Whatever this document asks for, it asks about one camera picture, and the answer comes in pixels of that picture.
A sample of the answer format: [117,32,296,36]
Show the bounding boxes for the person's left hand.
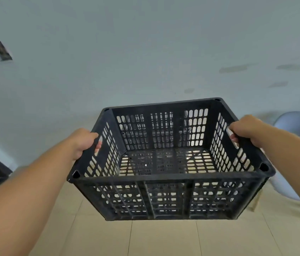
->
[67,128,103,161]

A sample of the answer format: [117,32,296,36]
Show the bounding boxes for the person's right hand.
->
[227,114,269,150]

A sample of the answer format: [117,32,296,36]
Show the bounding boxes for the person's left forearm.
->
[0,134,79,256]

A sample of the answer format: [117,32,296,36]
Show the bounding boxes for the person's right forearm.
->
[259,126,300,220]

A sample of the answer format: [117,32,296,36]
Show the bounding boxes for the grey plastic chair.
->
[247,111,300,212]

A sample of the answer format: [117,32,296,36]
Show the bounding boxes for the black plastic crate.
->
[67,97,276,221]

